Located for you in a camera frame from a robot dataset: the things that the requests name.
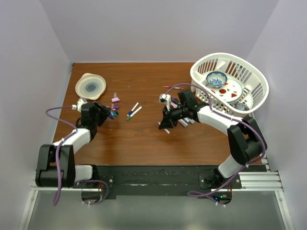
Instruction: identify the red pen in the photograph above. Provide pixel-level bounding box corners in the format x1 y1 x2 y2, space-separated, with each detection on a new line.
163 86 184 90

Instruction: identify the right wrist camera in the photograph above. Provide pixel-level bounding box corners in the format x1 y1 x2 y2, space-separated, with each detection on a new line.
158 93 171 111

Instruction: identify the aluminium rail frame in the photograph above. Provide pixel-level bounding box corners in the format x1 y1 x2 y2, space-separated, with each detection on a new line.
24 112 294 230

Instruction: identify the blue white bowl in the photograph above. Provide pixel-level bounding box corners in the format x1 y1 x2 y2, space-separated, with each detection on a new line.
206 71 228 88

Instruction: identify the white laundry basket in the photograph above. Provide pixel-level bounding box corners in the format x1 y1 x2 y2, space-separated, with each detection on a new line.
190 53 269 117

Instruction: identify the white fruit pattern plate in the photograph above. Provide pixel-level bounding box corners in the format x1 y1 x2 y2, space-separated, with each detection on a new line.
210 79 243 103

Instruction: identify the grey patterned cup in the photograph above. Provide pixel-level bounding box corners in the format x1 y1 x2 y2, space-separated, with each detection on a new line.
235 103 249 111

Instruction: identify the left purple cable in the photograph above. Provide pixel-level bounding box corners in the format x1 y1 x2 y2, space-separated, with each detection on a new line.
45 105 77 206

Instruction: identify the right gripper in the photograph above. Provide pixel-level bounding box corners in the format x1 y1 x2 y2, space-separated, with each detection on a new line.
159 103 188 129

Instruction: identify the pink highlighter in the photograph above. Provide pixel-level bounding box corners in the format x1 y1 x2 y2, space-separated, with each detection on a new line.
170 102 178 108

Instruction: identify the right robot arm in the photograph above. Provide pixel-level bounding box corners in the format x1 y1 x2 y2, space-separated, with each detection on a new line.
159 90 267 188

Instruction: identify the purple cable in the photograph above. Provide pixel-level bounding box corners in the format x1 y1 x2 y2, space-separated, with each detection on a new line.
45 105 77 206
166 82 267 201

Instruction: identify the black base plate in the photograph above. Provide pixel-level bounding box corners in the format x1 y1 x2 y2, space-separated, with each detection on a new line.
71 164 267 201

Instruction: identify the green capped white marker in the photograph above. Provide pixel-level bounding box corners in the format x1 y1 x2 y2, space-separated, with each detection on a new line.
126 106 142 121

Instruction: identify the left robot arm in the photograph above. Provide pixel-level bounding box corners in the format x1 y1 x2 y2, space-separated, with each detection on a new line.
35 100 111 188

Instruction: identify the dark blue white marker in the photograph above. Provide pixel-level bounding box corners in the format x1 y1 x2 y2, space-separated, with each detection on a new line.
158 122 170 134

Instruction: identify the cream swirl plate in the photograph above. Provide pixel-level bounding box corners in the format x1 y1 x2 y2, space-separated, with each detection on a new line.
75 73 106 100

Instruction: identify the blue capped white marker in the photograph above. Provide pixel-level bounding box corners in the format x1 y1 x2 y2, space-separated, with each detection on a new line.
127 102 139 116

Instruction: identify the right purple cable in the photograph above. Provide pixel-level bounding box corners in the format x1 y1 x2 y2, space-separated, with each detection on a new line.
166 82 267 201

